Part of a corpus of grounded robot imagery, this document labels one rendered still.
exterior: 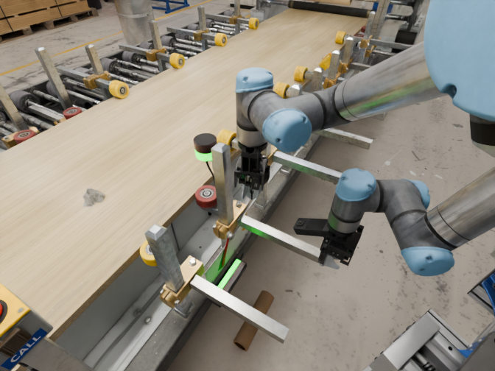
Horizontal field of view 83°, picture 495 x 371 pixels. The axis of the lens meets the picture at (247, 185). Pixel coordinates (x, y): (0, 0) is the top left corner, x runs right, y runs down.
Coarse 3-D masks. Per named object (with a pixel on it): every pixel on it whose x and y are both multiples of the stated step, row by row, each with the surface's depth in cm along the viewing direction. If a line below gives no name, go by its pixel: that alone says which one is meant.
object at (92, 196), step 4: (88, 188) 95; (92, 188) 97; (88, 192) 95; (92, 192) 93; (96, 192) 94; (84, 196) 93; (88, 196) 94; (92, 196) 93; (96, 196) 93; (100, 196) 92; (104, 196) 94; (88, 200) 91; (92, 200) 92; (96, 200) 92; (100, 200) 92; (84, 204) 91; (88, 204) 91; (92, 204) 91
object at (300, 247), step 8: (208, 208) 97; (216, 208) 96; (248, 216) 93; (240, 224) 93; (248, 224) 91; (256, 224) 91; (264, 224) 91; (256, 232) 91; (264, 232) 88; (272, 232) 88; (280, 232) 88; (272, 240) 89; (280, 240) 87; (288, 240) 86; (296, 240) 86; (288, 248) 87; (296, 248) 85; (304, 248) 84; (312, 248) 84; (304, 256) 85; (312, 256) 83
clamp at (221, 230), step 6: (234, 204) 96; (234, 210) 94; (240, 210) 94; (234, 216) 92; (216, 222) 90; (234, 222) 91; (216, 228) 89; (222, 228) 88; (228, 228) 88; (216, 234) 91; (222, 234) 88
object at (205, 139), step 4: (196, 136) 73; (200, 136) 73; (204, 136) 73; (208, 136) 73; (212, 136) 73; (196, 140) 72; (200, 140) 72; (204, 140) 72; (208, 140) 72; (212, 140) 72; (200, 144) 70; (204, 144) 70; (208, 144) 70; (212, 164) 74; (208, 168) 78; (212, 168) 75; (212, 172) 79; (212, 176) 79
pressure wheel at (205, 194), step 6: (204, 186) 97; (210, 186) 97; (198, 192) 95; (204, 192) 95; (210, 192) 95; (198, 198) 93; (204, 198) 93; (210, 198) 93; (216, 198) 93; (198, 204) 94; (204, 204) 93; (210, 204) 93; (216, 204) 95
